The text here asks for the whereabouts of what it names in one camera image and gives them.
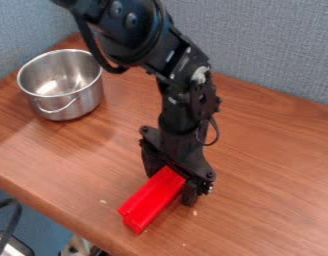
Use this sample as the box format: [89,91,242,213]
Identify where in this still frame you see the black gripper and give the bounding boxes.
[140,124,216,207]

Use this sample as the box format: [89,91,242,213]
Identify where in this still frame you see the red plastic block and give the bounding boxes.
[117,166,185,234]

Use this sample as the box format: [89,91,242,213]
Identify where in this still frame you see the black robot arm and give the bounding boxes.
[50,0,221,206]

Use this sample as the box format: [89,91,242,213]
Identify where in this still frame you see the metal pot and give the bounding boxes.
[17,49,104,121]

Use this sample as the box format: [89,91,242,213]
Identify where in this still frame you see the grey device below table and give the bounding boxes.
[0,232,34,256]

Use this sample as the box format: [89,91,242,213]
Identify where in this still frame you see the black cable below table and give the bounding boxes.
[0,198,24,256]

